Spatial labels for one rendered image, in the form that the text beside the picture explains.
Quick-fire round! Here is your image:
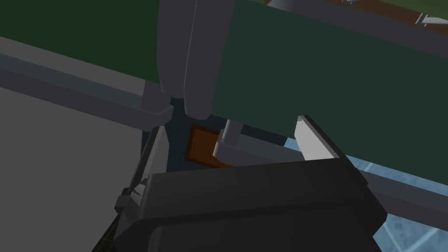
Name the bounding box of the orange-brown flat box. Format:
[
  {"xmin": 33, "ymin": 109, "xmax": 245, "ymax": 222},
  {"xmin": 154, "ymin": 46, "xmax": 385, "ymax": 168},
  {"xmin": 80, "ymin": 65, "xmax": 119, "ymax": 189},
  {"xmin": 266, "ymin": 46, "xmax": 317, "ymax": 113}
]
[{"xmin": 184, "ymin": 125, "xmax": 233, "ymax": 168}]

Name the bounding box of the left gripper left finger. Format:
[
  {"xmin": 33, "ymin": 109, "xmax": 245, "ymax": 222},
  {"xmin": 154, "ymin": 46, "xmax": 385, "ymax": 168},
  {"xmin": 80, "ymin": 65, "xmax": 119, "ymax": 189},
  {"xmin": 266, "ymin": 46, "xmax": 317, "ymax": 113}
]
[{"xmin": 129, "ymin": 125, "xmax": 170, "ymax": 196}]

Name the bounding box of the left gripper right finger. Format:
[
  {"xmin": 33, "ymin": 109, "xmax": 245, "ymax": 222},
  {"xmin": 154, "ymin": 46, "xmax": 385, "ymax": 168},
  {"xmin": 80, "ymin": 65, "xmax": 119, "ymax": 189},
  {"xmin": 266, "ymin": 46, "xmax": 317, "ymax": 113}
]
[{"xmin": 294, "ymin": 114, "xmax": 351, "ymax": 162}]

